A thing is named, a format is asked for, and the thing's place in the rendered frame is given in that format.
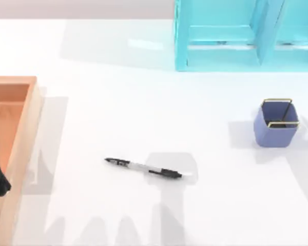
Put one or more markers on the black and white pen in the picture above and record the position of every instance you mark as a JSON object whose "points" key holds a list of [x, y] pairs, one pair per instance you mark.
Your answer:
{"points": [[143, 167]]}

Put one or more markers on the light blue rack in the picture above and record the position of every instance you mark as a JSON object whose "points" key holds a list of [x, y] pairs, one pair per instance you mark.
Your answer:
{"points": [[220, 33]]}

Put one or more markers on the blue square pen holder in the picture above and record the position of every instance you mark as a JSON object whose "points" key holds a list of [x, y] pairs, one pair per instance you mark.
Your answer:
{"points": [[274, 134]]}

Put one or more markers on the salmon-coloured shallow box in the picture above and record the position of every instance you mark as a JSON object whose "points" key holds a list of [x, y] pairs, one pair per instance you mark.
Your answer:
{"points": [[18, 123]]}

